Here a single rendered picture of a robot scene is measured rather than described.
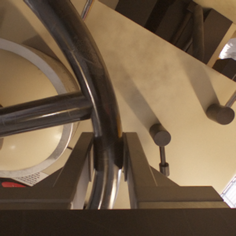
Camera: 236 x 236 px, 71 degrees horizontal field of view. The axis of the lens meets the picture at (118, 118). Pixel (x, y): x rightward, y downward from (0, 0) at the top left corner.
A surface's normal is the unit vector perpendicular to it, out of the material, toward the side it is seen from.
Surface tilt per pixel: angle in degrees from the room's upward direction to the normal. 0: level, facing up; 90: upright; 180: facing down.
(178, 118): 90
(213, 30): 90
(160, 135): 90
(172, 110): 90
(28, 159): 74
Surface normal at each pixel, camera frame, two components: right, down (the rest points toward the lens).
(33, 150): 0.37, 0.57
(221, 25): 0.03, 0.26
